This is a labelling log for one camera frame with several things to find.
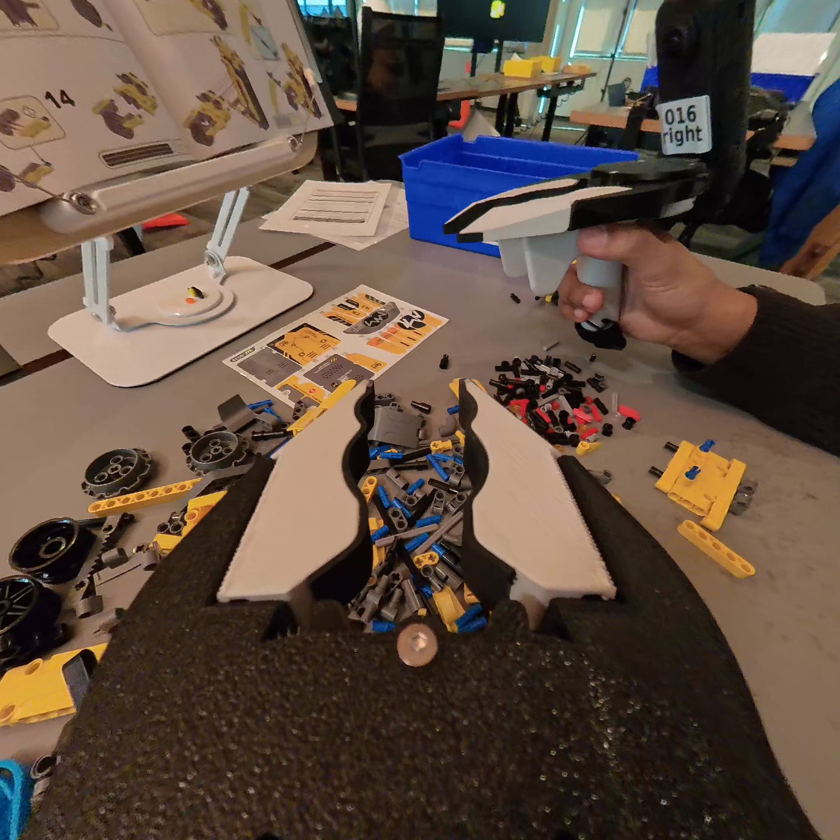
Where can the yellow grey sticker sheet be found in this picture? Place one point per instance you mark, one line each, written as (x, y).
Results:
(341, 341)

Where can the yellow frame piece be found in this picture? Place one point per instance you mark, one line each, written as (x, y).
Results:
(190, 518)

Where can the dark toothed rack piece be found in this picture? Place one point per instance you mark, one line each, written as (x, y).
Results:
(108, 535)

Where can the yellow curved panel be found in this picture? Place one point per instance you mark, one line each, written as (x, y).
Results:
(33, 689)

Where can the black spoked toy wheel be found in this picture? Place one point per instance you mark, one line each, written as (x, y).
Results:
(23, 613)

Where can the yellow pointed panel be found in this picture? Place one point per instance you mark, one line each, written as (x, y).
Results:
(321, 403)

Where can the pile of mixed building pieces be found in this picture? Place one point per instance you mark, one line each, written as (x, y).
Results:
(413, 518)

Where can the person's right hand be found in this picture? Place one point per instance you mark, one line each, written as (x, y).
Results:
(669, 295)

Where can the wooden desk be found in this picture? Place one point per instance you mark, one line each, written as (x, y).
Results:
(512, 82)
(610, 118)

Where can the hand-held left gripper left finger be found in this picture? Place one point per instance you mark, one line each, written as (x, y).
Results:
(295, 525)

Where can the grey sprocket wheel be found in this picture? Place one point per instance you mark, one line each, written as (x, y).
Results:
(216, 449)
(117, 471)

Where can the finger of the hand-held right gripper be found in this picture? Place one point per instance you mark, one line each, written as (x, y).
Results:
(544, 189)
(525, 220)

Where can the yellow box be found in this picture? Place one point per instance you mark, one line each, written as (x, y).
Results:
(520, 67)
(550, 64)

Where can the open instruction booklet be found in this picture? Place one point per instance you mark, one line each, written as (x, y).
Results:
(131, 65)

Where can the wooden post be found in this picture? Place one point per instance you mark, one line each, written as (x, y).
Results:
(814, 246)

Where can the grey slanted panel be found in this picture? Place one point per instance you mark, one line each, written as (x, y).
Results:
(233, 410)

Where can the person's right forearm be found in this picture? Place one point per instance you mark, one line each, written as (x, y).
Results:
(787, 367)

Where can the small yellow toy assembly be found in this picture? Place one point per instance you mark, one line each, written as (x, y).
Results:
(702, 479)

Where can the grey curved panel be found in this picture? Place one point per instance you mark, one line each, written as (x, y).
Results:
(394, 426)

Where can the long yellow beam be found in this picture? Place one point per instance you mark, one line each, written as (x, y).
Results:
(144, 495)

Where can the blue plastic bin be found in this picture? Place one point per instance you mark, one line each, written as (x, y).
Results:
(459, 190)

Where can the black monitor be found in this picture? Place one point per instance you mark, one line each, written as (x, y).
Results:
(492, 19)

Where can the black office chair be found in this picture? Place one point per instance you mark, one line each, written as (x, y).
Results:
(400, 92)

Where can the printed paper sheet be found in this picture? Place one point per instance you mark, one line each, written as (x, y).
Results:
(328, 207)

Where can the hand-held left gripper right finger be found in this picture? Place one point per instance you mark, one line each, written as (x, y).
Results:
(531, 518)

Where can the white book stand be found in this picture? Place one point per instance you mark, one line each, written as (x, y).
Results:
(197, 275)

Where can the blue fabric item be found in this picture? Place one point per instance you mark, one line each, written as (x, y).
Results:
(800, 184)

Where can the yellow five-hole beam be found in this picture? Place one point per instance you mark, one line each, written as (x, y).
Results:
(715, 548)

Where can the pile of black red pins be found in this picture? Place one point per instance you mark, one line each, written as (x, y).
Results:
(558, 400)

